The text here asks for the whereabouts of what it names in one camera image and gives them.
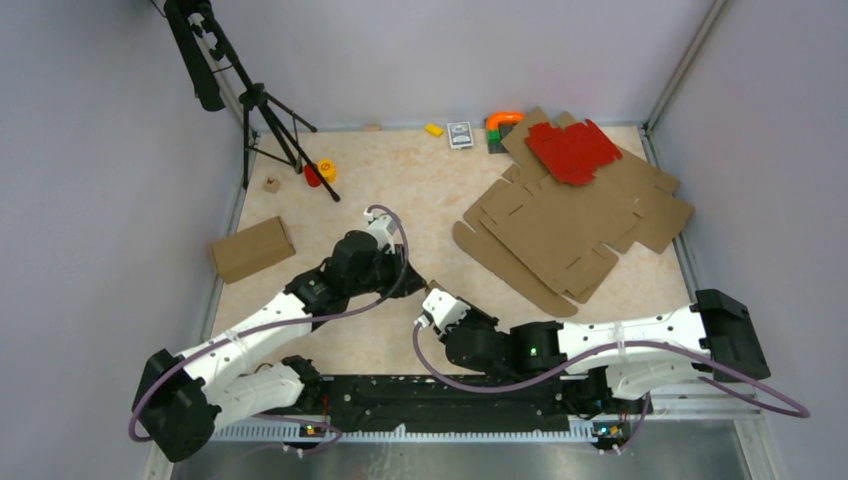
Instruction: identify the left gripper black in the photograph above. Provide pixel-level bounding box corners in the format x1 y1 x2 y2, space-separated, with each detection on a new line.
347 243 427 299

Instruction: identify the brown cardboard box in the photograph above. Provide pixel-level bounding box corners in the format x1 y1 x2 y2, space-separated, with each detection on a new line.
209 216 296 284
426 280 445 293

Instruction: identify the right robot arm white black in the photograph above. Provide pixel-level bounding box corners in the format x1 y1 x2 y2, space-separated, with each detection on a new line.
427 289 771 412

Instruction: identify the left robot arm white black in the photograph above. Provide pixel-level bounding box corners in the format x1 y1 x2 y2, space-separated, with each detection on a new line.
128 218 425 462

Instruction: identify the folded brown cardboard box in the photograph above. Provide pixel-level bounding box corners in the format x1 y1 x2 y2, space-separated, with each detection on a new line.
209 216 296 284

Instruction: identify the playing card deck box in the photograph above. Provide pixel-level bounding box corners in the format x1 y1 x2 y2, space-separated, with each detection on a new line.
446 121 474 150

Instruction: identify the red yellow toy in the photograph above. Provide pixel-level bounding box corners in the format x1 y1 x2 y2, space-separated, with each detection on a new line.
303 158 337 188

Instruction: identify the stack of brown cardboard blanks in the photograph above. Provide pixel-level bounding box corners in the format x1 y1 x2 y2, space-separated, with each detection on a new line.
452 108 694 317

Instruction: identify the yellow small block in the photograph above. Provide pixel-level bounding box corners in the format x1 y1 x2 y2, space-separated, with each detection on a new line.
424 123 444 137

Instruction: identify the orange green toy block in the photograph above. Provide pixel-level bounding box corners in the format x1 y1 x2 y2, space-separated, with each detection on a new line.
484 111 524 154

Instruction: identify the red flat cardboard blank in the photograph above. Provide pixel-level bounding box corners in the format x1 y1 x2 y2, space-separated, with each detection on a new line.
525 119 623 186

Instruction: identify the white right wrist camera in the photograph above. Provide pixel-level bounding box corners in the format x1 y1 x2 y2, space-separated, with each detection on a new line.
414 288 471 336

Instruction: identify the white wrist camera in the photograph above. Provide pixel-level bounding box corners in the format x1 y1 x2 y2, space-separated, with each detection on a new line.
363 210 405 254
414 288 471 336

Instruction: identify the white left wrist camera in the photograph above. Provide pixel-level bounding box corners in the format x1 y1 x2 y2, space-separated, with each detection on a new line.
363 210 405 254

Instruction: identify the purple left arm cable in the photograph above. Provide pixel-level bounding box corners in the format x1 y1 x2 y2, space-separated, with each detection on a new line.
128 205 411 456

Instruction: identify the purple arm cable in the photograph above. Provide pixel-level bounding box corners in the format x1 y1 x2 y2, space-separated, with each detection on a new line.
411 317 811 454
128 205 411 456

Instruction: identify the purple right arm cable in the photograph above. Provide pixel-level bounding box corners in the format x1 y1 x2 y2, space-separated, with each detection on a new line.
411 317 811 454

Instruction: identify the black camera tripod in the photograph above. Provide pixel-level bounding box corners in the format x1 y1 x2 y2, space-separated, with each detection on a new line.
162 0 342 204

